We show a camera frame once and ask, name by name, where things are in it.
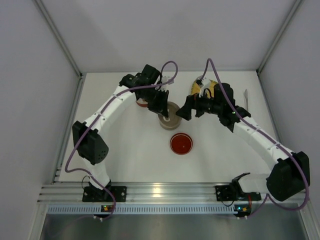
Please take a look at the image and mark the beige lid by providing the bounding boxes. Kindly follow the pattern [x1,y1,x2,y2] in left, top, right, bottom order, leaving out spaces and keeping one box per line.
[167,101,181,121]

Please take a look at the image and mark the beige steel container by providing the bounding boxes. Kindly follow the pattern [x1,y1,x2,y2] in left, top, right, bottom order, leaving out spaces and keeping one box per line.
[159,119,181,131]

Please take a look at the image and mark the metal tongs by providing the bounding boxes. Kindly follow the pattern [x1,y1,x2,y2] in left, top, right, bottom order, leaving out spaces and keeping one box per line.
[243,89,249,112]

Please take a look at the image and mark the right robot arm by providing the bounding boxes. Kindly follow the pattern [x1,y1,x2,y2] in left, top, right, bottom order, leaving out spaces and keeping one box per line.
[176,83,310,202]

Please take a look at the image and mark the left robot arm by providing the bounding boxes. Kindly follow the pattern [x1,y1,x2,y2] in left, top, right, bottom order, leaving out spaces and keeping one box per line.
[72,64,169,202]

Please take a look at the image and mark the red steel container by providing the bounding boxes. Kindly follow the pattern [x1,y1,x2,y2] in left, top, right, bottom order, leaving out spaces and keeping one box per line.
[136,98,148,108]

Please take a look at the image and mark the yellow bamboo tray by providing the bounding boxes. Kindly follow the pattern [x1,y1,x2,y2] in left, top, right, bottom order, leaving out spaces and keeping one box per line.
[189,76,218,98]

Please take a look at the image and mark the red lid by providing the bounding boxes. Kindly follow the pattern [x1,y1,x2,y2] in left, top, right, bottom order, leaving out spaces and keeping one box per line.
[169,132,194,155]

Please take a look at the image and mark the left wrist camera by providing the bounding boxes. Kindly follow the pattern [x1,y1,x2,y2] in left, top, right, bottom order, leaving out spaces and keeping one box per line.
[159,76,174,92]

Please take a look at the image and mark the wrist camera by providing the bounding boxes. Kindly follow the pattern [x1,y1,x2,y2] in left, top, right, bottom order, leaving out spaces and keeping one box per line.
[195,77,211,88]
[159,76,174,92]

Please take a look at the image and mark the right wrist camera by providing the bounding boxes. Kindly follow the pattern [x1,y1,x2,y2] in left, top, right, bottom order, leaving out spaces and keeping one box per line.
[195,77,211,88]

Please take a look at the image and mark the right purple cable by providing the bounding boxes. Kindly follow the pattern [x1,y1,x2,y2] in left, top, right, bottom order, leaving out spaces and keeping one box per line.
[198,58,311,218]

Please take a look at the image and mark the purple cable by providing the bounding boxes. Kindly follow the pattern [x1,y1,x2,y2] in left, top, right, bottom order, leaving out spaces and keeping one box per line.
[64,60,179,221]
[198,58,311,218]

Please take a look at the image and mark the aluminium front rail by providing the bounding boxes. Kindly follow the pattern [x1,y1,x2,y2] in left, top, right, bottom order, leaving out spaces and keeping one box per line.
[37,182,217,204]

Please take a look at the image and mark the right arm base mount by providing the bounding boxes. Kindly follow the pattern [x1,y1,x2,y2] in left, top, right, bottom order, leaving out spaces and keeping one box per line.
[214,183,262,202]

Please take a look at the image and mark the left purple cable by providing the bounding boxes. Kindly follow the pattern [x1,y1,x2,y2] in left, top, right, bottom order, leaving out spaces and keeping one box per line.
[64,60,179,221]

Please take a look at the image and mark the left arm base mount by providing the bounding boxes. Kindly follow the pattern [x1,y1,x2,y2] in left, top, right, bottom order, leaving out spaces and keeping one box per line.
[82,186,127,203]

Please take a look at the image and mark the slotted cable duct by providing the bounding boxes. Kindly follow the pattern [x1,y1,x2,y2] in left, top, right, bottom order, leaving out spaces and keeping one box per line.
[47,203,241,215]

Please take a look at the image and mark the left frame post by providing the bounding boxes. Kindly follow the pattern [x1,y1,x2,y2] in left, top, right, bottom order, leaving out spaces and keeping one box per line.
[32,0,83,79]

